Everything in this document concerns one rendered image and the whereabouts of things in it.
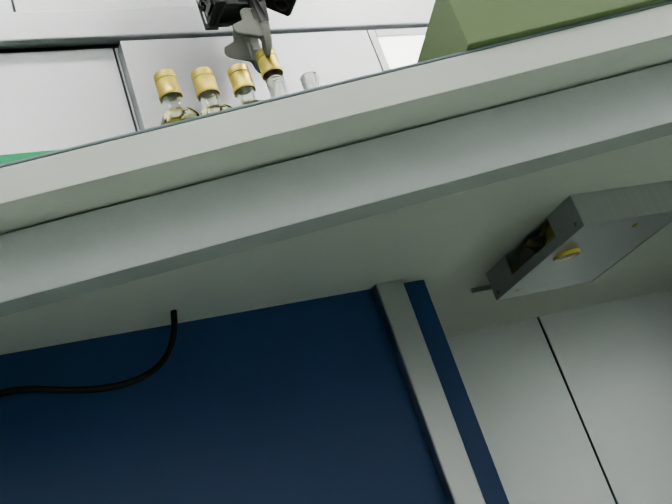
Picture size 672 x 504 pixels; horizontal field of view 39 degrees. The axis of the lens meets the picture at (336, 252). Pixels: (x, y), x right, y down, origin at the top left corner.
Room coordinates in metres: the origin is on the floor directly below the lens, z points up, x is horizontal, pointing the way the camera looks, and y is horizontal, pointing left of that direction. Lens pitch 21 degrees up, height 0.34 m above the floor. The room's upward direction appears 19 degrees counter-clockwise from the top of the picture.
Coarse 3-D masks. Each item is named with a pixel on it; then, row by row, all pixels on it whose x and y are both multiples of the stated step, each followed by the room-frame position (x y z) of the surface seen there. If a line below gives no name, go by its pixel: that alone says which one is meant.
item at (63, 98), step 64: (0, 0) 1.28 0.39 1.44; (64, 0) 1.33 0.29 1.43; (128, 0) 1.38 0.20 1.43; (192, 0) 1.43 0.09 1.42; (320, 0) 1.55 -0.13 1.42; (384, 0) 1.61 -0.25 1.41; (0, 64) 1.27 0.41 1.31; (64, 64) 1.31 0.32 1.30; (0, 128) 1.26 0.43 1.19; (64, 128) 1.30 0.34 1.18; (128, 128) 1.35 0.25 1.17
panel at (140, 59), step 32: (320, 32) 1.50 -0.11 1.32; (352, 32) 1.53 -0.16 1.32; (384, 32) 1.56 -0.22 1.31; (416, 32) 1.60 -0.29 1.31; (128, 64) 1.33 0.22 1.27; (160, 64) 1.36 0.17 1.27; (192, 64) 1.38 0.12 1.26; (224, 64) 1.41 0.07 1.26; (288, 64) 1.46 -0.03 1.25; (320, 64) 1.49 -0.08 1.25; (352, 64) 1.52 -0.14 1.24; (384, 64) 1.55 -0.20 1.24; (192, 96) 1.37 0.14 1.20; (224, 96) 1.40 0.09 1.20; (256, 96) 1.43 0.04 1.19
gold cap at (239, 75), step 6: (234, 66) 1.27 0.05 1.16; (240, 66) 1.27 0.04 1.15; (246, 66) 1.27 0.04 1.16; (228, 72) 1.27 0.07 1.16; (234, 72) 1.27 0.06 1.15; (240, 72) 1.27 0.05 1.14; (246, 72) 1.27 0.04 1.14; (234, 78) 1.27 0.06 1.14; (240, 78) 1.27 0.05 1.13; (246, 78) 1.27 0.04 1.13; (234, 84) 1.27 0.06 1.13; (240, 84) 1.26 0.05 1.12; (246, 84) 1.27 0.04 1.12; (252, 84) 1.27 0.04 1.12; (234, 90) 1.27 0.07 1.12
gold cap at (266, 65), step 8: (272, 48) 1.30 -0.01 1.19; (256, 56) 1.31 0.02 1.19; (264, 56) 1.30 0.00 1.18; (272, 56) 1.30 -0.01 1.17; (264, 64) 1.30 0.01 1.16; (272, 64) 1.30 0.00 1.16; (264, 72) 1.30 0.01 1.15; (272, 72) 1.33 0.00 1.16; (280, 72) 1.32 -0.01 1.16; (264, 80) 1.32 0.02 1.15
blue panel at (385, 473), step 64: (256, 320) 1.10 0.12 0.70; (320, 320) 1.13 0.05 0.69; (0, 384) 0.96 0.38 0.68; (64, 384) 0.99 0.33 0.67; (192, 384) 1.05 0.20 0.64; (256, 384) 1.09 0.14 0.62; (320, 384) 1.12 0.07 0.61; (384, 384) 1.16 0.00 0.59; (448, 384) 1.20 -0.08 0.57; (0, 448) 0.95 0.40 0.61; (64, 448) 0.98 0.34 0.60; (128, 448) 1.01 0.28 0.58; (192, 448) 1.04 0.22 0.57; (256, 448) 1.08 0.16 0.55; (320, 448) 1.11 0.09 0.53; (384, 448) 1.15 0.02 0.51
